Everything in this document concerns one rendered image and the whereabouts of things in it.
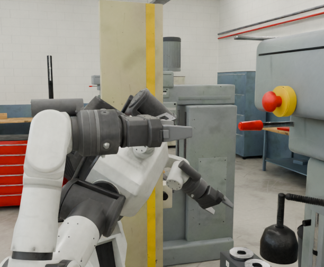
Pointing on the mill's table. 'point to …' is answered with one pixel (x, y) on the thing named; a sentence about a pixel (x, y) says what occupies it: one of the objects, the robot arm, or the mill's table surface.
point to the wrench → (252, 37)
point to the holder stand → (241, 258)
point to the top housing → (303, 71)
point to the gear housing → (315, 139)
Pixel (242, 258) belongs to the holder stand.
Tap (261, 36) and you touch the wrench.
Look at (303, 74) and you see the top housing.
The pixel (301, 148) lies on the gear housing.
